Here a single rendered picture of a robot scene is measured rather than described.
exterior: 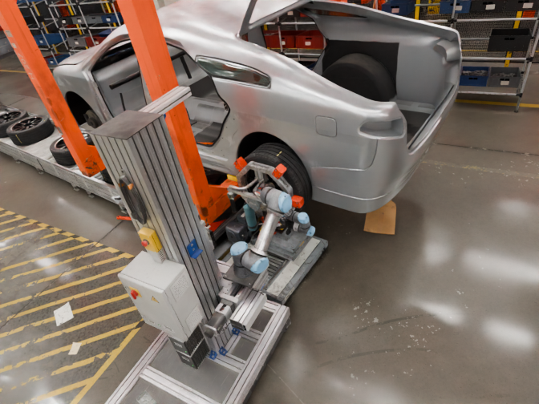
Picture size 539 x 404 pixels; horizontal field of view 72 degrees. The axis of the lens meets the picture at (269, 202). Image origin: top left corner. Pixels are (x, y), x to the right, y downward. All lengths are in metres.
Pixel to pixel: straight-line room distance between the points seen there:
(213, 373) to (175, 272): 1.02
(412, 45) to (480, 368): 2.89
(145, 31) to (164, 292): 1.64
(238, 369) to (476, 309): 1.93
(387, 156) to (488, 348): 1.60
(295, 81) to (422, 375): 2.27
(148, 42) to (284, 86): 0.95
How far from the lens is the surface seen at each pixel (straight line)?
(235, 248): 2.43
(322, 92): 2.68
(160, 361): 3.13
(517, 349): 3.40
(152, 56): 2.78
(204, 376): 2.95
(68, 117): 4.68
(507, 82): 6.27
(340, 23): 4.44
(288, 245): 3.54
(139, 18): 2.73
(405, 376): 3.08
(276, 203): 2.29
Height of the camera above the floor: 2.73
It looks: 38 degrees down
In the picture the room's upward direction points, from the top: 10 degrees counter-clockwise
